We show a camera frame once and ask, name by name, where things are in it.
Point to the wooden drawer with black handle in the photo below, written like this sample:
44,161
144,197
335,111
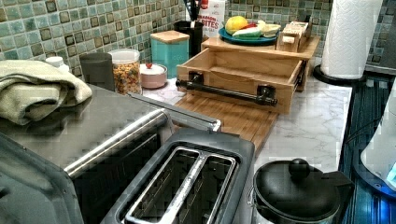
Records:
243,77

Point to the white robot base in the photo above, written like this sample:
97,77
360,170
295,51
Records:
376,163

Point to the bamboo cutting board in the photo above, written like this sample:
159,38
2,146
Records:
249,123

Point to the pink ceramic lidded bowl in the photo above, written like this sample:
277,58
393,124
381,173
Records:
153,76

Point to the black two-slot toaster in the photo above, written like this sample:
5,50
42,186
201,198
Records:
196,177

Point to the teal canister with wooden lid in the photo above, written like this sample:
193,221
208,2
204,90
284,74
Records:
170,48

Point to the black utensil holder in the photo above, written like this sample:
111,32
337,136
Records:
194,32

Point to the clear cereal jar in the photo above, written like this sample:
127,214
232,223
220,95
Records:
126,70

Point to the green white toy vegetable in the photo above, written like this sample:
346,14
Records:
249,33

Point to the blue plate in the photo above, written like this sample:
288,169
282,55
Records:
254,42

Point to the yellow toy lemon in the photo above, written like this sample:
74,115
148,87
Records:
234,24

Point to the dark grey cup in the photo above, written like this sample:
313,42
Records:
97,70

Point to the black pot with lid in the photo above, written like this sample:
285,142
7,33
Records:
294,192

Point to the wooden knife block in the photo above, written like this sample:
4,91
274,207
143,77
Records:
293,36

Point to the black paper towel holder base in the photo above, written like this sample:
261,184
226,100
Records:
336,81

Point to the stainless toaster oven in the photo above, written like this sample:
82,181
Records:
71,166

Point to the white bottle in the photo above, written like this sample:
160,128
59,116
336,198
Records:
57,62

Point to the white paper towel roll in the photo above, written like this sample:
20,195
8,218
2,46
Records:
349,36

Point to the folded beige towel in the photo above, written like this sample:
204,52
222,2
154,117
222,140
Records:
31,90

